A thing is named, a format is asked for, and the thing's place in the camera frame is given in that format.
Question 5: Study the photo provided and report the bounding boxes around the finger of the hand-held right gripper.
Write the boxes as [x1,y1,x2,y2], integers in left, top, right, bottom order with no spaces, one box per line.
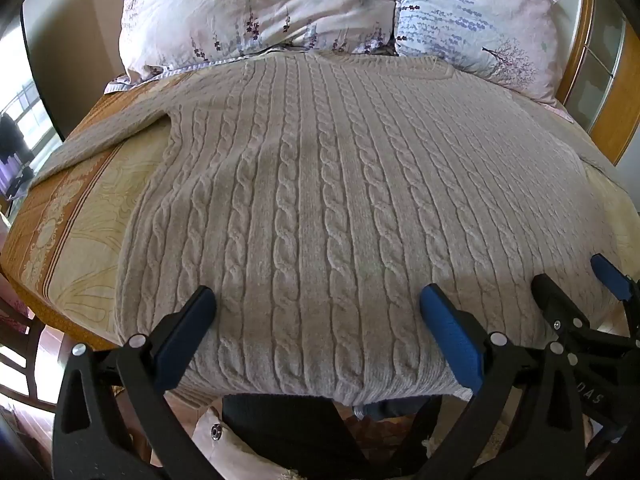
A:
[531,273,640,348]
[590,254,640,311]

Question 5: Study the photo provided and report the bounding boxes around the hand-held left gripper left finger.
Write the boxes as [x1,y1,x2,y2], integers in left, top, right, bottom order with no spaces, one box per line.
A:
[52,285,236,480]

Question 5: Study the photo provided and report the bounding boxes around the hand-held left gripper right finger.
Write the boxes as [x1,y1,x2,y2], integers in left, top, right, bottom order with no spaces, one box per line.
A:
[400,283,588,480]

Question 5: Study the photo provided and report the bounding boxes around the beige cable knit sweater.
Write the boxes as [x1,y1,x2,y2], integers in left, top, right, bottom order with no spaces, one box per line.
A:
[30,52,626,408]

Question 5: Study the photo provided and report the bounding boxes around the person's pink jacket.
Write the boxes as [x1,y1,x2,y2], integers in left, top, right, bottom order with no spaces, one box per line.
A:
[191,405,306,480]

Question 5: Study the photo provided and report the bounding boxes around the yellow patterned bedspread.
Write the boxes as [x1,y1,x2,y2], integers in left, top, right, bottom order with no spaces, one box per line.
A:
[0,55,640,352]

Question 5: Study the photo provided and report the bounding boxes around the person's dark pants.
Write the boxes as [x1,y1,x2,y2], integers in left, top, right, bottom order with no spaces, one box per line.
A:
[220,394,443,480]

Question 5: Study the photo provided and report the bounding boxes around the dark wooden chair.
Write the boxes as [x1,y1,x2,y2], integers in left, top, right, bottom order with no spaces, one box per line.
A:
[0,294,57,413]

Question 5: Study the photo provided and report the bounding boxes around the wooden headboard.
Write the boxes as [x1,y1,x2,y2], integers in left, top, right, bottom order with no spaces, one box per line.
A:
[554,0,640,167]

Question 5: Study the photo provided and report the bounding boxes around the window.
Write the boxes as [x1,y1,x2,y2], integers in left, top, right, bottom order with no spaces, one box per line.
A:
[0,77,53,203]

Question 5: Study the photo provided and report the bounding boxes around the white pillow with blue print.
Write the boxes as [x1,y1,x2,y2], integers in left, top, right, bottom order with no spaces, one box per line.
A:
[394,0,562,107]

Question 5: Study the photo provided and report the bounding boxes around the pink floral pillow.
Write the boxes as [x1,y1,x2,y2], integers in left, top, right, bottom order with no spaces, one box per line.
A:
[116,0,402,86]

